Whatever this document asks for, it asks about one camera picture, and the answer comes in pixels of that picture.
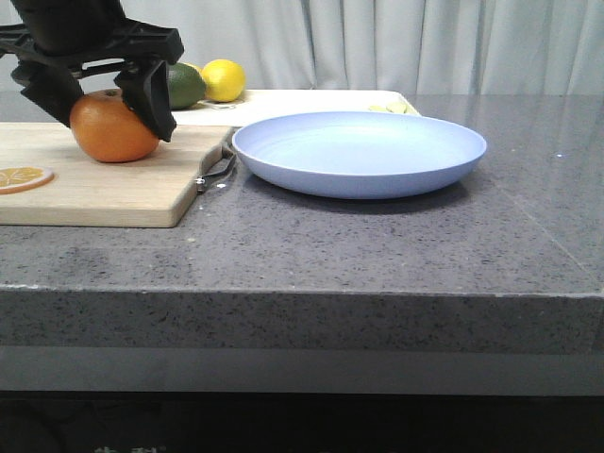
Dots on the orange slice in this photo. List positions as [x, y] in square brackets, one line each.
[19, 179]

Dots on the cream white tray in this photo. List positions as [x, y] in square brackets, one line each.
[256, 105]

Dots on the wooden cutting board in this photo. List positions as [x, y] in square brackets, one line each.
[152, 192]

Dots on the metal cutting board handle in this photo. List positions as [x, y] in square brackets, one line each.
[217, 164]

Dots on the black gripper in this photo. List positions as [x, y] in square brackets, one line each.
[86, 38]

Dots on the white curtain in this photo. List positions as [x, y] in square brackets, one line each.
[412, 47]

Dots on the orange fruit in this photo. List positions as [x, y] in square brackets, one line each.
[107, 130]

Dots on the green lime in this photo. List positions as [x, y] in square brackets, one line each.
[185, 85]

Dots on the yellow lemon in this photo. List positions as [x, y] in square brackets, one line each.
[224, 79]

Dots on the yellow-green tray handle print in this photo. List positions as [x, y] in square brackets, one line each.
[396, 107]

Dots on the light blue plate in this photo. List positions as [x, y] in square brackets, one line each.
[359, 154]

